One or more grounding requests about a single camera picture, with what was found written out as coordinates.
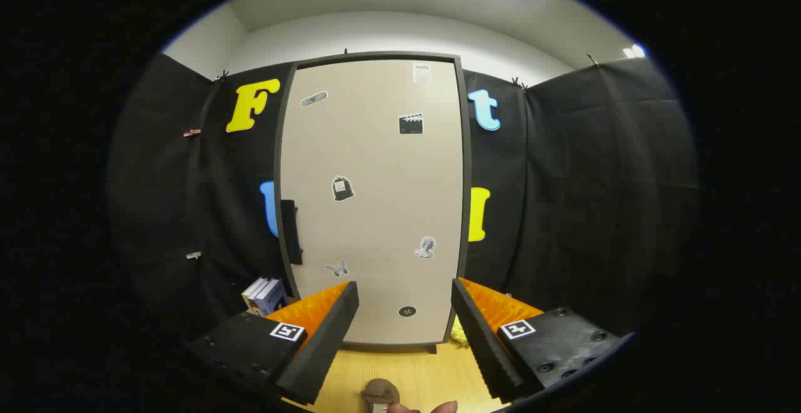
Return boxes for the black backdrop cloth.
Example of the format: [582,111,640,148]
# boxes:
[110,52,698,351]

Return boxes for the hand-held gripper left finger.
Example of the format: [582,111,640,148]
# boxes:
[188,280,360,406]

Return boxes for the black door handle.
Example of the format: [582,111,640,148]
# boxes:
[280,200,304,266]

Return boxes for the grey shoe cabinet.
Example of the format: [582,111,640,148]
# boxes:
[273,51,473,354]

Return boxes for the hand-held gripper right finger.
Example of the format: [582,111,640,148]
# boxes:
[451,277,633,404]

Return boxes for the white book with striped spine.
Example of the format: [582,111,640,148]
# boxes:
[242,277,267,314]

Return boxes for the brown fuzzy shoe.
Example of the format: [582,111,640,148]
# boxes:
[362,379,401,413]

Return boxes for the blue cover book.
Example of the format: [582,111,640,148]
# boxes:
[253,278,290,317]

